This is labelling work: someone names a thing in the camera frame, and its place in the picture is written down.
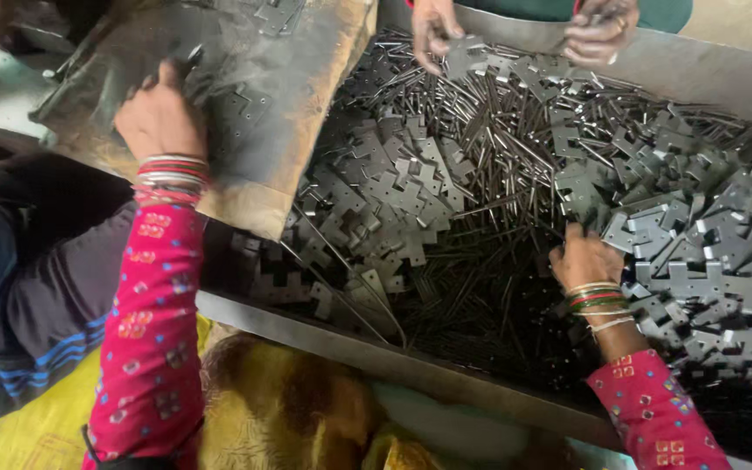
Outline person's right hand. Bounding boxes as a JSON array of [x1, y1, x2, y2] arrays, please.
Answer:
[[549, 222, 625, 292]]

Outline person's left hand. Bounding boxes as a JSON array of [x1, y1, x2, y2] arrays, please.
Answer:
[[114, 59, 209, 163]]

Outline right wrist bangles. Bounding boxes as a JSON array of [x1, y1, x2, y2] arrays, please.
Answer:
[[564, 281, 638, 335]]

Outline wrist bangles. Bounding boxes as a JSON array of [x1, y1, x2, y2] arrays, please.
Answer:
[[564, 281, 638, 335], [131, 153, 211, 207]]

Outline hinge plates on board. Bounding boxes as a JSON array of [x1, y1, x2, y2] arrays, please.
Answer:
[[209, 0, 306, 158]]

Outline left wrist bangles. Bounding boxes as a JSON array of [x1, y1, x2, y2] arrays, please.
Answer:
[[131, 153, 211, 207]]

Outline pile of metal hinge plates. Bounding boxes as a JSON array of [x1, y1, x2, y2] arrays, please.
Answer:
[[232, 34, 752, 387]]

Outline pile of metal pins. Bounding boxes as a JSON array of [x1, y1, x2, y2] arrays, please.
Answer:
[[285, 26, 752, 399]]

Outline worn wooden work board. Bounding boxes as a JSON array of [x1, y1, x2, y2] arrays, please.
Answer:
[[29, 0, 378, 242]]

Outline large metal tray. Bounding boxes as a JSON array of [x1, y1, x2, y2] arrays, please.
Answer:
[[196, 0, 752, 470]]

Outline single grey hinge plate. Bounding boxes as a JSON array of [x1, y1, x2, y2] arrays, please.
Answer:
[[444, 35, 489, 81]]

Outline thin long metal rod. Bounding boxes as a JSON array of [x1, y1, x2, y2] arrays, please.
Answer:
[[292, 205, 410, 348]]

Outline yellow woven sack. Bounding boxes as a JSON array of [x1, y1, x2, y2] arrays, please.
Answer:
[[0, 313, 377, 470]]

